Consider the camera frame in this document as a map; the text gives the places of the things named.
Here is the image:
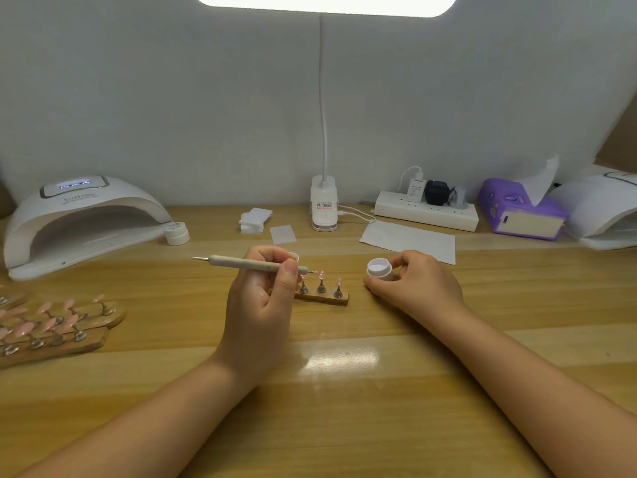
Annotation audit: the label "person's left hand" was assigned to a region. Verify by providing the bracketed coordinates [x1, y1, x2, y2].
[217, 246, 302, 384]

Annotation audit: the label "person's right hand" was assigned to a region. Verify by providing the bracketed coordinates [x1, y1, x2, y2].
[364, 250, 466, 333]

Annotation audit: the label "white gel jar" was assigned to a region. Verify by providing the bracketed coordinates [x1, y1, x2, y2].
[366, 258, 394, 281]

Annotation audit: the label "grey dotting pen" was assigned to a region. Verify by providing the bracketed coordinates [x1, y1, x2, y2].
[193, 254, 318, 276]

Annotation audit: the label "wooden nail holder strip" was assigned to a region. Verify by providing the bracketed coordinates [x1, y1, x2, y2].
[293, 274, 350, 307]

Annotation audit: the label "white nail lamp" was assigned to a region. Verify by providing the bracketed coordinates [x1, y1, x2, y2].
[3, 175, 173, 283]
[552, 166, 637, 251]

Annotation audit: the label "wooden stands with pink nails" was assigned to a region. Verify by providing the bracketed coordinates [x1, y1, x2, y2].
[0, 293, 127, 369]

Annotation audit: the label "person's right forearm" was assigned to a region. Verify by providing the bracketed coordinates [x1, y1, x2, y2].
[433, 308, 637, 478]

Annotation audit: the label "person's left forearm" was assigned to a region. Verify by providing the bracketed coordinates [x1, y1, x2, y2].
[20, 353, 265, 478]

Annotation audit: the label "white desk lamp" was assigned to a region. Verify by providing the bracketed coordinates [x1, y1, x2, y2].
[192, 0, 459, 232]

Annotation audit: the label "white paper sheet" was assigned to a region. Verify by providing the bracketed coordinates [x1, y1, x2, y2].
[359, 220, 457, 266]

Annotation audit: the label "white power strip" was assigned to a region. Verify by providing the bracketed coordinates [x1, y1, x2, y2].
[374, 190, 480, 233]

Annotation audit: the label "small white paper square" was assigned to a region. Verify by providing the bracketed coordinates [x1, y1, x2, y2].
[269, 224, 298, 245]

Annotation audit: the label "stack of white cotton pads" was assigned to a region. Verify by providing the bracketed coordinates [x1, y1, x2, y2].
[239, 206, 274, 235]

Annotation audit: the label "black plug adapter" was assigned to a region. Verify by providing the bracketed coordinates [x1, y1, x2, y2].
[424, 179, 453, 206]

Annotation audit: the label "purple tissue box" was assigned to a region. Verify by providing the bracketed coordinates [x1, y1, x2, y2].
[478, 178, 569, 241]

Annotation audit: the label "small closed white jar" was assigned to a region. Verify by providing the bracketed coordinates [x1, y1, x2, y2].
[164, 222, 190, 246]

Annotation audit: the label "white tissue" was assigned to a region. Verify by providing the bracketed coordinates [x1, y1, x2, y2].
[522, 156, 561, 205]

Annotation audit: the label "brown wooden board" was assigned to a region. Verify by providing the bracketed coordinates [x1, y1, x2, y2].
[597, 94, 637, 175]

